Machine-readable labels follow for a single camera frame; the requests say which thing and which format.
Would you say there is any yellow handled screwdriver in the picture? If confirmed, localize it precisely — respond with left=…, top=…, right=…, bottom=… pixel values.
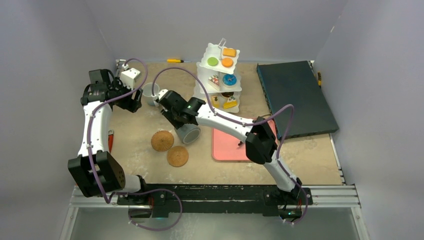
left=166, top=58, right=191, bottom=64

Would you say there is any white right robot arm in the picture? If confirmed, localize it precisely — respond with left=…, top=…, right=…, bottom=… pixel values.
left=153, top=89, right=302, bottom=204

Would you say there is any pink serving tray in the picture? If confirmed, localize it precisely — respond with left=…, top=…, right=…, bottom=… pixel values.
left=212, top=118, right=277, bottom=165

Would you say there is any round waffle coaster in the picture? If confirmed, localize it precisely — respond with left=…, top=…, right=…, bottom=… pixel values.
left=167, top=146, right=189, bottom=167
left=150, top=130, right=175, bottom=152

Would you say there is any orange round cookie bottom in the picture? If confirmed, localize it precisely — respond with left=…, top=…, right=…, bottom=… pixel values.
left=221, top=57, right=234, bottom=68

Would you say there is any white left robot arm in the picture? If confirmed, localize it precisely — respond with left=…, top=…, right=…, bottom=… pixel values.
left=67, top=68, right=149, bottom=205

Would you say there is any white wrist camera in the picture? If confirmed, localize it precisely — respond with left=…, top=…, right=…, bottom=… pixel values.
left=119, top=64, right=141, bottom=91
left=155, top=89, right=169, bottom=103

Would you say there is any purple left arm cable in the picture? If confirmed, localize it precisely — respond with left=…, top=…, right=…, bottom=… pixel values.
left=86, top=58, right=184, bottom=232

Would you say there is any white small cup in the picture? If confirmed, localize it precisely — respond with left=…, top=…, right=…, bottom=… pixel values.
left=142, top=82, right=160, bottom=107

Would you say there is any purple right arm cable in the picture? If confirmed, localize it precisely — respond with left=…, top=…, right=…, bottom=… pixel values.
left=150, top=67, right=310, bottom=226

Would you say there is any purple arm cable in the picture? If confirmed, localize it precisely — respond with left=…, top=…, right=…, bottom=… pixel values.
left=86, top=58, right=184, bottom=232
left=150, top=67, right=310, bottom=226

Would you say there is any yellow triangular sprinkle cake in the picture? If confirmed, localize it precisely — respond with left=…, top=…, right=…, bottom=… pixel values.
left=222, top=95, right=238, bottom=109

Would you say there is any orange rectangular biscuit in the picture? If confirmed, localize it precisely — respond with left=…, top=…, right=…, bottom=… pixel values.
left=222, top=47, right=237, bottom=58

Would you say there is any grey mug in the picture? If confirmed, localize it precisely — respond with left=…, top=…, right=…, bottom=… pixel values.
left=175, top=124, right=201, bottom=145

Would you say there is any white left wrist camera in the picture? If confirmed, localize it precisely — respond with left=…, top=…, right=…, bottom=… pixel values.
left=119, top=64, right=141, bottom=91

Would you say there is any green round macaron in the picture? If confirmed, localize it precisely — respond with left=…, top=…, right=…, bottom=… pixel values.
left=206, top=56, right=219, bottom=67

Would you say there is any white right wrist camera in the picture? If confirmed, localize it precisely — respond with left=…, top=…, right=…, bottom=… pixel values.
left=155, top=89, right=169, bottom=103

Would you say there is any chocolate sprinkle donut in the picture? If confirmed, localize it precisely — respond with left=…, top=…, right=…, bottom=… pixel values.
left=221, top=92, right=234, bottom=98

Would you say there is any white three-tier cake stand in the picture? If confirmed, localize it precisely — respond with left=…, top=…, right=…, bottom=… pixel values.
left=193, top=38, right=242, bottom=113

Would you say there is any red handled adjustable wrench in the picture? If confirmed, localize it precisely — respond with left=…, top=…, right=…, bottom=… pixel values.
left=108, top=129, right=114, bottom=153

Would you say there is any white triangular fruit cake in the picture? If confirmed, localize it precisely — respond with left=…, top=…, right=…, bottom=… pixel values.
left=208, top=74, right=221, bottom=91

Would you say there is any blue frosted donut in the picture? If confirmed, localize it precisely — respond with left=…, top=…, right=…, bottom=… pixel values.
left=222, top=74, right=238, bottom=87

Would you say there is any yellow black tool right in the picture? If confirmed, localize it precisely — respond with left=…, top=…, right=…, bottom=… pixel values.
left=317, top=71, right=322, bottom=88

